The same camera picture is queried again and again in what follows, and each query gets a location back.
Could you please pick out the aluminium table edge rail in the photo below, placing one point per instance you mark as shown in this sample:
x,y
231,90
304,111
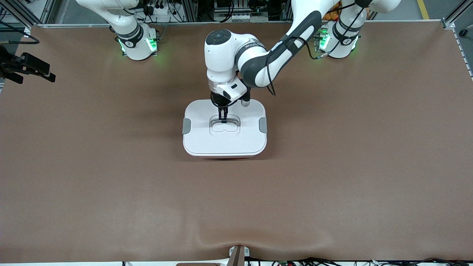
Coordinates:
x,y
184,23

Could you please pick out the camera mount post with bracket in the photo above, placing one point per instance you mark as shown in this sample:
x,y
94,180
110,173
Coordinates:
x,y
238,255

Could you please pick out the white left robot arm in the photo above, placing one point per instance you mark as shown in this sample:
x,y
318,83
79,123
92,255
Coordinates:
x,y
221,59

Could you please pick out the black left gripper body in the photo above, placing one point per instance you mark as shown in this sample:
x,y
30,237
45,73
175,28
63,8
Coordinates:
x,y
218,100

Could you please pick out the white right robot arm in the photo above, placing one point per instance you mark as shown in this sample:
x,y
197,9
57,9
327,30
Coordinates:
x,y
135,44

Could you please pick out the aluminium frame post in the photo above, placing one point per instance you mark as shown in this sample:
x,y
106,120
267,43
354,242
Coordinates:
x,y
284,7
190,9
37,11
452,16

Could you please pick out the white power strip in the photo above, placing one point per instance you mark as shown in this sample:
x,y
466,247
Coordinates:
x,y
159,9

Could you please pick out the brown table mat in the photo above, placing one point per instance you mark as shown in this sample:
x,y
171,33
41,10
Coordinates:
x,y
332,184

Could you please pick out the grey lid latch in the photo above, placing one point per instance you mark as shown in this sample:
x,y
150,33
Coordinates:
x,y
186,126
262,125

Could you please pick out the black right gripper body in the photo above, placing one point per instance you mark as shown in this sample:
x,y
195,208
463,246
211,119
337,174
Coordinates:
x,y
10,65

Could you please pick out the white connector strip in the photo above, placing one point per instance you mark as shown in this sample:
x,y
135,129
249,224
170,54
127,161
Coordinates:
x,y
244,17

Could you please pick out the white plastic box lid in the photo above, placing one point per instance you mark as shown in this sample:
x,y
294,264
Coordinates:
x,y
225,144

